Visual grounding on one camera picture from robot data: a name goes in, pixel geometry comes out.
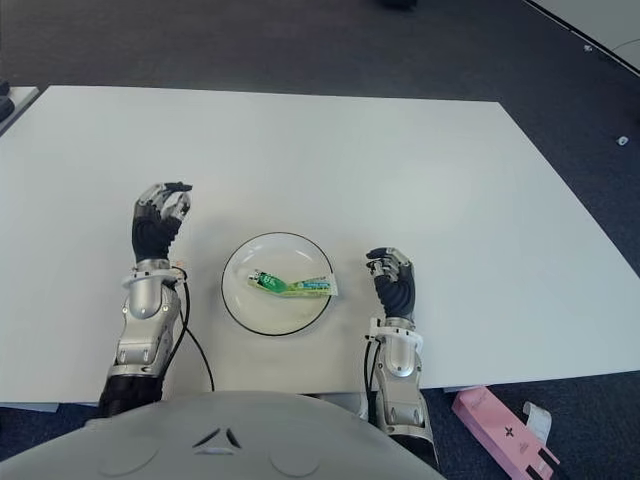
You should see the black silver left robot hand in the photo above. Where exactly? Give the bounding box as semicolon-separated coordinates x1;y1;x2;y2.
130;181;195;264

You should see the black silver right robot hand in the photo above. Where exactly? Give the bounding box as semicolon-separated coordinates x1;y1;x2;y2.
364;246;417;321

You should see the green white toothpaste tube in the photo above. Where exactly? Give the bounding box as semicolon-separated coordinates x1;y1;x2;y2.
245;269;338;298

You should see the white plate with black rim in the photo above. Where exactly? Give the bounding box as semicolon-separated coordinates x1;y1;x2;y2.
221;231;335;337

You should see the pink cardboard box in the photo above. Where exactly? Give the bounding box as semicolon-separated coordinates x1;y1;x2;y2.
452;387;562;480

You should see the white side table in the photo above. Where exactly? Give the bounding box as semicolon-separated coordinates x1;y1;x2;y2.
0;86;42;137

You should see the white paper slip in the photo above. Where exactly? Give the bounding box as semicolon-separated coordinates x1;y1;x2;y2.
522;401;554;447

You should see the grey robot torso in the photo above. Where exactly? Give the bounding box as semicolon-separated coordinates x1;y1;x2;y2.
0;391;446;480

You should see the white distant table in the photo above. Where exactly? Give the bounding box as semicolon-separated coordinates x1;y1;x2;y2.
522;0;640;77

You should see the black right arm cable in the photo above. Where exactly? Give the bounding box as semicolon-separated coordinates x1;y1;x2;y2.
361;338;380;419

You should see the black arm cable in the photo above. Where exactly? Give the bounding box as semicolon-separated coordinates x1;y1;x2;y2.
172;268;218;394
361;338;380;419

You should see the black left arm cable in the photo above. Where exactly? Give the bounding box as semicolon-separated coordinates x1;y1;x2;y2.
172;268;218;394

